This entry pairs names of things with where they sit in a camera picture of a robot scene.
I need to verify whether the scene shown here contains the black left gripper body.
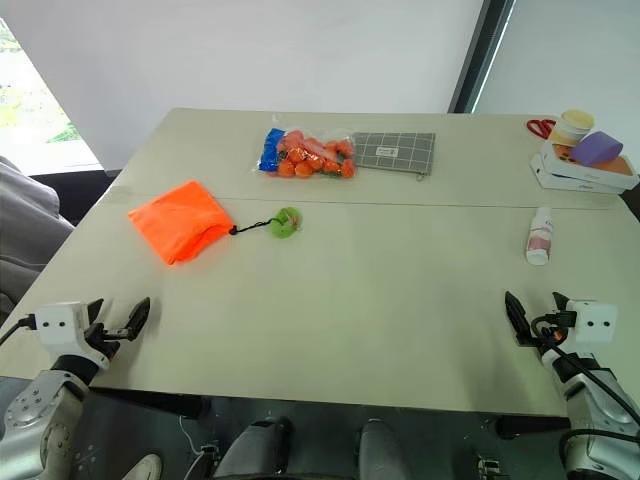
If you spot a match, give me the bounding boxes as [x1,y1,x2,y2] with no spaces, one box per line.
[84,320,136,359]

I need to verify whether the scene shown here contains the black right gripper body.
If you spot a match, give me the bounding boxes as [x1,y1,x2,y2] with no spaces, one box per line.
[517,309,577,357]

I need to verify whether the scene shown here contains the clear bag of orange pieces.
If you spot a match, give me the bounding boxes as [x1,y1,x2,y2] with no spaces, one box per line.
[256,113,359,181]

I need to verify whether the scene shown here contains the white bottle with pink label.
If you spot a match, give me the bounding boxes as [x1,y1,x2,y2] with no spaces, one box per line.
[524,205,556,267]

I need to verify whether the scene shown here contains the grey fabric sofa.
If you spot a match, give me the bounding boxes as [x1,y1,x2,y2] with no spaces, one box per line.
[0,155,77,322]

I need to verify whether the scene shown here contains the white flat phone box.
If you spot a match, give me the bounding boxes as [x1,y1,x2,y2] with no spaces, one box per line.
[529,153,640,196]

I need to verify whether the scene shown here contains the white and orange phone box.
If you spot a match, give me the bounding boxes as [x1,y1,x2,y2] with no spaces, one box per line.
[538,140,640,184]

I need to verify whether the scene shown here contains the purple rounded block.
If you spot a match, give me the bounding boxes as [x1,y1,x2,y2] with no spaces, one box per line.
[570,130,625,168]

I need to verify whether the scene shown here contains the grey rounded robot leg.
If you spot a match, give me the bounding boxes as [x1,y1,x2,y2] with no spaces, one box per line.
[356,418,414,480]
[211,416,294,480]

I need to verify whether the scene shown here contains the cream jar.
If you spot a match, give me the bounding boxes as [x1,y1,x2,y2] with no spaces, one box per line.
[549,109,597,148]

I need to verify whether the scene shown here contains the grey checked pencil case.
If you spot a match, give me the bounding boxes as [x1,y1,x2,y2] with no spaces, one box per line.
[350,131,438,183]

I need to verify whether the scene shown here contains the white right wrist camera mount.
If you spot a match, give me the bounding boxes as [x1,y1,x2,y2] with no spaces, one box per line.
[539,298,618,366]

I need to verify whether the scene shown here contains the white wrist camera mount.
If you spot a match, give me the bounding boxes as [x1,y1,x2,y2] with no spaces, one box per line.
[33,301,111,372]
[539,298,618,366]

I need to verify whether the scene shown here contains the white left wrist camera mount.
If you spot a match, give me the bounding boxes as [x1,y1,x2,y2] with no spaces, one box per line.
[33,301,111,372]

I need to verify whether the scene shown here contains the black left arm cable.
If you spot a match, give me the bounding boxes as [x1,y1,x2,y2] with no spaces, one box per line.
[0,313,37,347]

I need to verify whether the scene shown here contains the orange fabric bag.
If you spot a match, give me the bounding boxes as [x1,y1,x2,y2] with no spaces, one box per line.
[127,179,237,267]

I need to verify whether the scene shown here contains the black table leg bracket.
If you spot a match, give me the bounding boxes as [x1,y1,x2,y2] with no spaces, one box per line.
[494,413,572,442]

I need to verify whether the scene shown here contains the thin white cable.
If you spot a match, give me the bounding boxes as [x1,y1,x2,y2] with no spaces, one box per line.
[178,417,209,457]

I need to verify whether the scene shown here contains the black connecting string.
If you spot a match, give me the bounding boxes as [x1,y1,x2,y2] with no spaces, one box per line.
[228,217,277,237]

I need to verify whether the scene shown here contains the red handled scissors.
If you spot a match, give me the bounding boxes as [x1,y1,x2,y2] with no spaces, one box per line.
[525,117,559,141]

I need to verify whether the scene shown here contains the dark window frame post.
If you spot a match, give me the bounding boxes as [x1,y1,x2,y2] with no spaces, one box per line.
[446,0,517,116]

